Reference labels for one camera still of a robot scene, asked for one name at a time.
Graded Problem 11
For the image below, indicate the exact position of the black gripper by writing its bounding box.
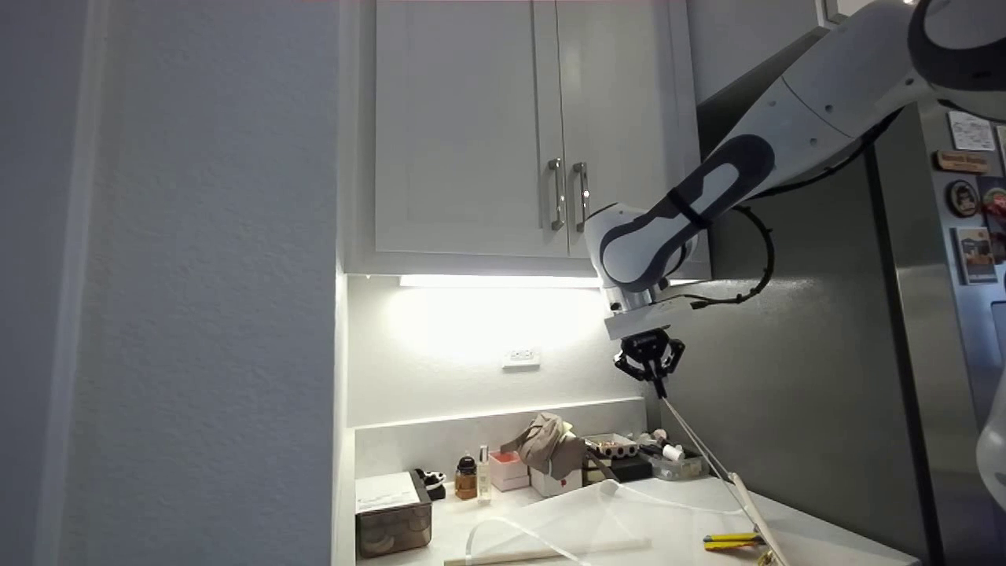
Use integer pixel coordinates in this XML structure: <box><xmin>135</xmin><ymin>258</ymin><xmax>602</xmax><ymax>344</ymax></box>
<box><xmin>608</xmin><ymin>327</ymin><xmax>692</xmax><ymax>403</ymax></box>

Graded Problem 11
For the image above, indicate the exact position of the white cabinet door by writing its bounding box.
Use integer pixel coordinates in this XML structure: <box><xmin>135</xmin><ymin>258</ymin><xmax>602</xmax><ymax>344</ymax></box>
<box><xmin>369</xmin><ymin>0</ymin><xmax>570</xmax><ymax>262</ymax></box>
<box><xmin>554</xmin><ymin>0</ymin><xmax>700</xmax><ymax>266</ymax></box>

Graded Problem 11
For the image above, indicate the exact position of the under-cabinet light strip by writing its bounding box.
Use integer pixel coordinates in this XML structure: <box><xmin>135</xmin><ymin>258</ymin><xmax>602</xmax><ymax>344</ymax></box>
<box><xmin>394</xmin><ymin>274</ymin><xmax>608</xmax><ymax>293</ymax></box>

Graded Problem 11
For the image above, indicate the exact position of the small amber bottle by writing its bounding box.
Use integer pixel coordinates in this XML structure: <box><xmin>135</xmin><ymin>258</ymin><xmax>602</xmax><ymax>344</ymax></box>
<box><xmin>453</xmin><ymin>454</ymin><xmax>479</xmax><ymax>504</ymax></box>

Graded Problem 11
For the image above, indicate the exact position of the white kitchen cabinet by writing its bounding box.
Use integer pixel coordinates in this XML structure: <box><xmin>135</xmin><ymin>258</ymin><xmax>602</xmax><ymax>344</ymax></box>
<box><xmin>339</xmin><ymin>0</ymin><xmax>717</xmax><ymax>283</ymax></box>

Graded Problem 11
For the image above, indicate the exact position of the small clear container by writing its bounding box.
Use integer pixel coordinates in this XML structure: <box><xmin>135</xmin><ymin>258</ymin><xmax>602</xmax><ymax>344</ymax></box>
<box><xmin>649</xmin><ymin>437</ymin><xmax>709</xmax><ymax>486</ymax></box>

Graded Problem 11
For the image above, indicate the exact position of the small white carton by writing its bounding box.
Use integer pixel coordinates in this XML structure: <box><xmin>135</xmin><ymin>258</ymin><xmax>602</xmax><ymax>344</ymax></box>
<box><xmin>479</xmin><ymin>447</ymin><xmax>534</xmax><ymax>498</ymax></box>

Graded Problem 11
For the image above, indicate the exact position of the yellow black small tool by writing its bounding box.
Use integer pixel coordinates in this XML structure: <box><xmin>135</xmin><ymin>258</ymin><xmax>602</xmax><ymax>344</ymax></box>
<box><xmin>700</xmin><ymin>532</ymin><xmax>770</xmax><ymax>556</ymax></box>

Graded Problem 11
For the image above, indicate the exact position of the stainless steel refrigerator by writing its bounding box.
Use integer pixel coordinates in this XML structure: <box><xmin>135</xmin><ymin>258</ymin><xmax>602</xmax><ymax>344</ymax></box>
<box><xmin>669</xmin><ymin>19</ymin><xmax>1006</xmax><ymax>566</ymax></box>

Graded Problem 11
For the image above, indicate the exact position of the small black object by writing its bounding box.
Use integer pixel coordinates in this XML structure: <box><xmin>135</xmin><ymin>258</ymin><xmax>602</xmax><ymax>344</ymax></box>
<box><xmin>408</xmin><ymin>466</ymin><xmax>448</xmax><ymax>504</ymax></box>

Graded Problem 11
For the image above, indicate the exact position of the brown wooden box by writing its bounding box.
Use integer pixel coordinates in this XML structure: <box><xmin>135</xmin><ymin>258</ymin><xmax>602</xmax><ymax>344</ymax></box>
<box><xmin>351</xmin><ymin>468</ymin><xmax>433</xmax><ymax>559</ymax></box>

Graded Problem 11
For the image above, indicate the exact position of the small picture magnet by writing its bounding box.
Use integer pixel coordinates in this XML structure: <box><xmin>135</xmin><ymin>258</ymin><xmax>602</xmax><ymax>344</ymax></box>
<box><xmin>950</xmin><ymin>224</ymin><xmax>1000</xmax><ymax>288</ymax></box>

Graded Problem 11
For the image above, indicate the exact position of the round dark magnet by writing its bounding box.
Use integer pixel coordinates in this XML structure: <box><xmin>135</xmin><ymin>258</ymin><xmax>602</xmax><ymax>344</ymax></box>
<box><xmin>943</xmin><ymin>176</ymin><xmax>983</xmax><ymax>221</ymax></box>

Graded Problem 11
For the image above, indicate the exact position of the brown bar magnet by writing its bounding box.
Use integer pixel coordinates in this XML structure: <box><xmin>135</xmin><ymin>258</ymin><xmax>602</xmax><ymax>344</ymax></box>
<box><xmin>931</xmin><ymin>150</ymin><xmax>1000</xmax><ymax>176</ymax></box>

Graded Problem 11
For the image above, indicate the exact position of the white square magnet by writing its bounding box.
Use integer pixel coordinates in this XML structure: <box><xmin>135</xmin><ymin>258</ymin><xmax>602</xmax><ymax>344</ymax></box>
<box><xmin>945</xmin><ymin>107</ymin><xmax>1000</xmax><ymax>159</ymax></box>

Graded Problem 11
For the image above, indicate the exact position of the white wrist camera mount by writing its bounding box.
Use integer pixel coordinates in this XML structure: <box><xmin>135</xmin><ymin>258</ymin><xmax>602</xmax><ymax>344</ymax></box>
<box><xmin>601</xmin><ymin>280</ymin><xmax>760</xmax><ymax>344</ymax></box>

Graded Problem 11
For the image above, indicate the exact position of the white wall outlet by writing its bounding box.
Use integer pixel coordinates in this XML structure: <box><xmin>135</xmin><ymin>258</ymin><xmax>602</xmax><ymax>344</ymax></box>
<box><xmin>500</xmin><ymin>347</ymin><xmax>543</xmax><ymax>373</ymax></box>

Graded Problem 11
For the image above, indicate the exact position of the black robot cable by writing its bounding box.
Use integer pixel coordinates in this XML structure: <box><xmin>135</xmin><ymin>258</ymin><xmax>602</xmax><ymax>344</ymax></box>
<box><xmin>689</xmin><ymin>203</ymin><xmax>779</xmax><ymax>310</ymax></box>

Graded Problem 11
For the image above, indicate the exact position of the metal cabinet handle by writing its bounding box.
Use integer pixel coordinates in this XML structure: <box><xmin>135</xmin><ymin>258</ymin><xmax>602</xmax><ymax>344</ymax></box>
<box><xmin>537</xmin><ymin>153</ymin><xmax>565</xmax><ymax>235</ymax></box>
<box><xmin>565</xmin><ymin>159</ymin><xmax>594</xmax><ymax>235</ymax></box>

